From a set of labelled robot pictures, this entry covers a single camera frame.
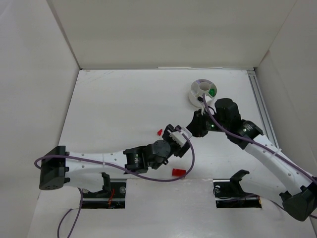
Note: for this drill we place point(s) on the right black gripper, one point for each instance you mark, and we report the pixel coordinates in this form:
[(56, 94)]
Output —
[(195, 124)]

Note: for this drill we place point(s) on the dark green square lego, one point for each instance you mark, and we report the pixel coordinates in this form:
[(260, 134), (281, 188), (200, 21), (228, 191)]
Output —
[(212, 92)]

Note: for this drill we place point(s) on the red rectangular lego brick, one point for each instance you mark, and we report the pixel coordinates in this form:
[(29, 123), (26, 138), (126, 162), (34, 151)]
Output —
[(178, 172)]

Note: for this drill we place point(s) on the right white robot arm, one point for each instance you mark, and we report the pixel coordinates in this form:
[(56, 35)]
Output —
[(295, 190)]

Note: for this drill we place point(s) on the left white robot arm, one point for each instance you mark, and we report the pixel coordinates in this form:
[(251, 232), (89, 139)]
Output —
[(93, 171)]

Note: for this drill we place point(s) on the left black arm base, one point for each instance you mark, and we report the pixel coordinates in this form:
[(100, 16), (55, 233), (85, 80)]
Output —
[(110, 196)]

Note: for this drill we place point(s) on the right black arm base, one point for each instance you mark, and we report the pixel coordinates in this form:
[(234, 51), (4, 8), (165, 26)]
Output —
[(229, 193)]

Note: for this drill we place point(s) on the white round divided container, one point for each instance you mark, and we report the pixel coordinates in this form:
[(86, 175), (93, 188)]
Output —
[(197, 90)]

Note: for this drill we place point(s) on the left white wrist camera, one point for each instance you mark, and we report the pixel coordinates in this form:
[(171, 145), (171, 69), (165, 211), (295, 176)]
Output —
[(181, 135)]

